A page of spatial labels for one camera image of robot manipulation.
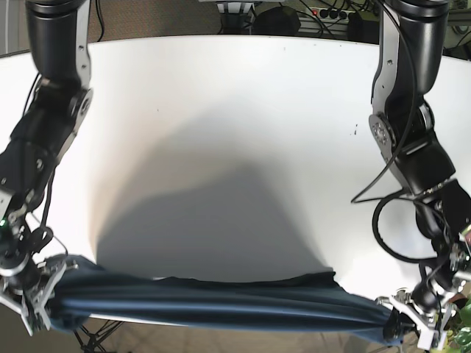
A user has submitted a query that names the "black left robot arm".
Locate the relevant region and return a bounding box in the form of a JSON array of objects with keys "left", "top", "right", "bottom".
[{"left": 369, "top": 1, "right": 470, "bottom": 352}]

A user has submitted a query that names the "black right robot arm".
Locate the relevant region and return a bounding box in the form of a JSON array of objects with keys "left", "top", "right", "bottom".
[{"left": 1, "top": 1, "right": 93, "bottom": 334}]

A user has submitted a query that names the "dark navy blue T-shirt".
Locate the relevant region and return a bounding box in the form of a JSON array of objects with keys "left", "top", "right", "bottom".
[{"left": 48, "top": 255, "right": 391, "bottom": 344}]

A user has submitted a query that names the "green potted plant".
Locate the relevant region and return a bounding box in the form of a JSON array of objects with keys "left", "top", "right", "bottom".
[{"left": 442, "top": 303, "right": 470, "bottom": 353}]

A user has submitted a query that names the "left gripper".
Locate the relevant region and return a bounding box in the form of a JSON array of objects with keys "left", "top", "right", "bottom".
[{"left": 375, "top": 250, "right": 471, "bottom": 351}]

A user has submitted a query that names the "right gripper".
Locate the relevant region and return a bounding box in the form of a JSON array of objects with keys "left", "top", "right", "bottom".
[{"left": 1, "top": 221, "right": 78, "bottom": 335}]

